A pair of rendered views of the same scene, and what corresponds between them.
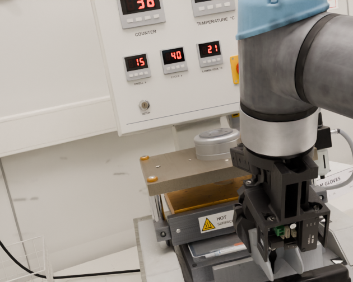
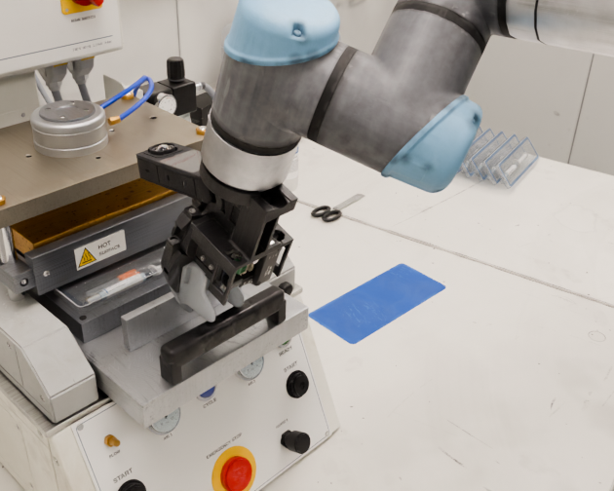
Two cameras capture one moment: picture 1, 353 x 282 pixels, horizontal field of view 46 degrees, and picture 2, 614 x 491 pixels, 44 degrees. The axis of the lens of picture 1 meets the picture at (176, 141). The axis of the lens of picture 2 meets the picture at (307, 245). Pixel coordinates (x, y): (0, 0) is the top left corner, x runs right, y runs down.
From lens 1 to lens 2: 0.29 m
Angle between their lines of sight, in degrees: 42
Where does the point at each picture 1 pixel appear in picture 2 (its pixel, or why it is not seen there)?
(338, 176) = not seen: hidden behind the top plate
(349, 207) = not seen: hidden behind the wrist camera
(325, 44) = (351, 93)
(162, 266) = (36, 327)
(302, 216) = (269, 250)
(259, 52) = (269, 84)
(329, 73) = (355, 125)
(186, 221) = (57, 257)
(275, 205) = (244, 242)
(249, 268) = (166, 309)
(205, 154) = (60, 147)
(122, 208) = not seen: outside the picture
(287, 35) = (306, 71)
